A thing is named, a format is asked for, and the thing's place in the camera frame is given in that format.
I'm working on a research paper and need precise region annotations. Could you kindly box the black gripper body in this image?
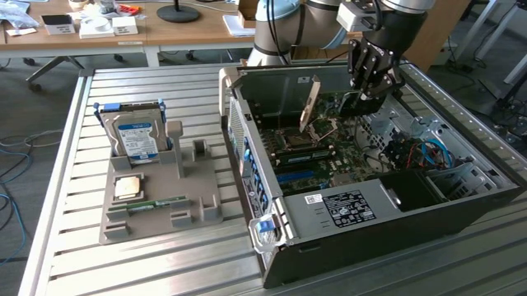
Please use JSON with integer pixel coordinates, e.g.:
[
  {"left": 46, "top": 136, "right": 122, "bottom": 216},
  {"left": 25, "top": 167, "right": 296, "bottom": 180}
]
[{"left": 360, "top": 7, "right": 429, "bottom": 61}]

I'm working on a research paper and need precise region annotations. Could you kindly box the green GPU with black shroud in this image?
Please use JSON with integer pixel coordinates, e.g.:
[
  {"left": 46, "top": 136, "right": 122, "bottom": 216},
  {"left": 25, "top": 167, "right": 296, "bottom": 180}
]
[{"left": 297, "top": 75, "right": 388, "bottom": 134}]

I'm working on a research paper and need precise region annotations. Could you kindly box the wooden cabinet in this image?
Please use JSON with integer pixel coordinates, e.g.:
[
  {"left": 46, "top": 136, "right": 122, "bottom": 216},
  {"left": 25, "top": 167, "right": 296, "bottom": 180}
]
[{"left": 342, "top": 0, "right": 472, "bottom": 72}]

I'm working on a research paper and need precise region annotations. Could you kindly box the perforated metal disk bay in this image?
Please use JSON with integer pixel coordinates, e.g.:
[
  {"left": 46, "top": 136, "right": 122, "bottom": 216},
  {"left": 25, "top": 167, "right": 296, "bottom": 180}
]
[{"left": 353, "top": 92, "right": 416, "bottom": 149}]

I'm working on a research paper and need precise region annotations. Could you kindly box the metal socket cover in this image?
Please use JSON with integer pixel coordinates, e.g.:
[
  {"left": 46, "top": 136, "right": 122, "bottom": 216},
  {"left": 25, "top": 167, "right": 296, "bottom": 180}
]
[{"left": 306, "top": 111, "right": 341, "bottom": 144}]

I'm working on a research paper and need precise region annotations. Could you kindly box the green motherboard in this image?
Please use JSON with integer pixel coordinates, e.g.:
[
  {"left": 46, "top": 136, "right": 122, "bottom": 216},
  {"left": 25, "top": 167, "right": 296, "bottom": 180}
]
[{"left": 261, "top": 121, "right": 390, "bottom": 197}]

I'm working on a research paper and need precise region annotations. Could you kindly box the stack of white papers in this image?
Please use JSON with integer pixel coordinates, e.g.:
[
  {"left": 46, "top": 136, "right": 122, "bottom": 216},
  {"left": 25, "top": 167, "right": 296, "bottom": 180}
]
[{"left": 222, "top": 14, "right": 257, "bottom": 38}]

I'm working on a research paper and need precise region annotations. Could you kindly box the CPU socket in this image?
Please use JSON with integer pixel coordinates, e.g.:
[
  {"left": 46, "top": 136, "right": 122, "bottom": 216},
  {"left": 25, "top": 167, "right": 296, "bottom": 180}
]
[{"left": 278, "top": 128, "right": 317, "bottom": 152}]

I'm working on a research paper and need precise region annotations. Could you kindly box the small cardboard box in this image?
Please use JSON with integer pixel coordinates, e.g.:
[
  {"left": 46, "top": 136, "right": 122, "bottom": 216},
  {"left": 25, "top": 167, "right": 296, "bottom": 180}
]
[{"left": 237, "top": 0, "right": 258, "bottom": 22}]

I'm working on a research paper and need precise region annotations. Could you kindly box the RAM stick with label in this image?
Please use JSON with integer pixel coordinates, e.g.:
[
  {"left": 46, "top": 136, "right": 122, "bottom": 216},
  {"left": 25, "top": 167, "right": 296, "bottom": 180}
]
[{"left": 273, "top": 150, "right": 334, "bottom": 164}]

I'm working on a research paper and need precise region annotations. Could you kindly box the blue expansion slot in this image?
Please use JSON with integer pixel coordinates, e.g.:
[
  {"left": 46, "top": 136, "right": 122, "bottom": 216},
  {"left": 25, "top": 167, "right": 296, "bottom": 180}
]
[{"left": 276, "top": 171, "right": 314, "bottom": 184}]

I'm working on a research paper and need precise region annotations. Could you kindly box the black round lamp base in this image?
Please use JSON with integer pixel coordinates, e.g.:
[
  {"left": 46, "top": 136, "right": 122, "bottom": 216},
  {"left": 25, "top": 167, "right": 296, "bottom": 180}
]
[{"left": 156, "top": 0, "right": 201, "bottom": 23}]

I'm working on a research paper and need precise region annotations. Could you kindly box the grey power supply unit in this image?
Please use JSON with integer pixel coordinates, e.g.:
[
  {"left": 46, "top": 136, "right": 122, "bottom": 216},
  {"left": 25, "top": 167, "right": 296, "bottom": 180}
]
[{"left": 281, "top": 180, "right": 402, "bottom": 239}]

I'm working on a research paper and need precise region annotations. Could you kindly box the black open PC case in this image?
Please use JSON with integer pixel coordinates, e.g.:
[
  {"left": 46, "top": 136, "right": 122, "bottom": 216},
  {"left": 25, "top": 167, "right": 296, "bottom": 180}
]
[{"left": 217, "top": 55, "right": 527, "bottom": 290}]

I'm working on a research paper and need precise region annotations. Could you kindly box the blue case latch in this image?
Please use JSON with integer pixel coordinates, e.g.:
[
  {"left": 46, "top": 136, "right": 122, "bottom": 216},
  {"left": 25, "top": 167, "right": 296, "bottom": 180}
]
[{"left": 254, "top": 217, "right": 274, "bottom": 234}]

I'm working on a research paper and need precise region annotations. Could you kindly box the plain white box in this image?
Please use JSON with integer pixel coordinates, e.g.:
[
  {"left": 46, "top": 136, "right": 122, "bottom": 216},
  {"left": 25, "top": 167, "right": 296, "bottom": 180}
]
[{"left": 110, "top": 15, "right": 138, "bottom": 36}]

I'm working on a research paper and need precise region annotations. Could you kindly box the orange plastic part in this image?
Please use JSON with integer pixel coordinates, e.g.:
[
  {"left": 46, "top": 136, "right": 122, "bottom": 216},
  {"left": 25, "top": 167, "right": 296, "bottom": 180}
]
[{"left": 117, "top": 3, "right": 142, "bottom": 17}]

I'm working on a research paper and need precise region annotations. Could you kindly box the hard disk with blue rails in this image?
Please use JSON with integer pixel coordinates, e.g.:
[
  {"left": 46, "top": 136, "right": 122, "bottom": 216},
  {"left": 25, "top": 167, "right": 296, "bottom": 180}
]
[{"left": 92, "top": 98, "right": 172, "bottom": 166}]

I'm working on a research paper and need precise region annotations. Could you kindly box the grey parts rack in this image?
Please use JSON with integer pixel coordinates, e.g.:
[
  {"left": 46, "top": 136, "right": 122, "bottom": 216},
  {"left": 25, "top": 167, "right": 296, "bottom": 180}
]
[{"left": 97, "top": 120, "right": 225, "bottom": 246}]

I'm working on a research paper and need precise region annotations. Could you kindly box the white box with round disc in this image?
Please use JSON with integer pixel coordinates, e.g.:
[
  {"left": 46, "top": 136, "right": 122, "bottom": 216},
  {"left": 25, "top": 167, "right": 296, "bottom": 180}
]
[{"left": 77, "top": 17, "right": 116, "bottom": 39}]

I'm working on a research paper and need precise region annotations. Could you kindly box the green bare RAM stick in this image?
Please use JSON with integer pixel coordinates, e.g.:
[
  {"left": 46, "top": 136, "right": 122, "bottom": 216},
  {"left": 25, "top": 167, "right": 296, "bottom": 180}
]
[{"left": 106, "top": 197, "right": 185, "bottom": 213}]

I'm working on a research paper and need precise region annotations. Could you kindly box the CPU chip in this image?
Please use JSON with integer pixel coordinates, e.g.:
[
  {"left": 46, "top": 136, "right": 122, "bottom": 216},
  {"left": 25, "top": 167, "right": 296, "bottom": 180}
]
[{"left": 113, "top": 177, "right": 141, "bottom": 198}]

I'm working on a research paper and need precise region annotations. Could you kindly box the white box with black lid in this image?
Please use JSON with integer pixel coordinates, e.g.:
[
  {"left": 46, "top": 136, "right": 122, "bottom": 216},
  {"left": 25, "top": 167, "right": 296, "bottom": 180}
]
[{"left": 40, "top": 14, "right": 76, "bottom": 36}]

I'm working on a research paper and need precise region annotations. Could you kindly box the paper tag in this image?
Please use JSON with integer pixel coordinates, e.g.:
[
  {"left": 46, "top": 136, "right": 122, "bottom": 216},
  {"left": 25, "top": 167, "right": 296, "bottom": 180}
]
[{"left": 4, "top": 27, "right": 37, "bottom": 37}]

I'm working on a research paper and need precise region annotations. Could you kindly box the clear plastic bag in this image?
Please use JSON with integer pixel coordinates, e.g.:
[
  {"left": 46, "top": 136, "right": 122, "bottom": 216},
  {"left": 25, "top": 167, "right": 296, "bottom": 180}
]
[{"left": 0, "top": 0, "right": 41, "bottom": 29}]

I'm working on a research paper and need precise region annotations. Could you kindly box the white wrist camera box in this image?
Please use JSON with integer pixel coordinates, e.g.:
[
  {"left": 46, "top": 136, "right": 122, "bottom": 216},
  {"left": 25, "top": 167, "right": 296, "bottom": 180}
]
[{"left": 336, "top": 0, "right": 384, "bottom": 32}]

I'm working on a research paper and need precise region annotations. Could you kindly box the blue wire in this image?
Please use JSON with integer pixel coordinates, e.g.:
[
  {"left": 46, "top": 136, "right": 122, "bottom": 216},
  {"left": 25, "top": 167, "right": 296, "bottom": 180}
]
[{"left": 419, "top": 138, "right": 457, "bottom": 170}]

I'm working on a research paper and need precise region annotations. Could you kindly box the white desk frame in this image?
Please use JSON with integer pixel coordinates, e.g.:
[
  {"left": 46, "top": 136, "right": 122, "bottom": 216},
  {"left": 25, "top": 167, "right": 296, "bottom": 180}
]
[{"left": 452, "top": 0, "right": 527, "bottom": 84}]

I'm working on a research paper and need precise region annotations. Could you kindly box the grey disk bay bracket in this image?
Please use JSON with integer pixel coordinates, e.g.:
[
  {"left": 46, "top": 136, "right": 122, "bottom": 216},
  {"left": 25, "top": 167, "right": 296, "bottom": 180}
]
[{"left": 425, "top": 162, "right": 499, "bottom": 201}]

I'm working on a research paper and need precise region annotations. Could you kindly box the blue floor cable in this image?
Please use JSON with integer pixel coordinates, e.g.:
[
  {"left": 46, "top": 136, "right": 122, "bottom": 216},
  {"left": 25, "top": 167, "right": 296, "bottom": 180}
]
[{"left": 0, "top": 147, "right": 32, "bottom": 268}]

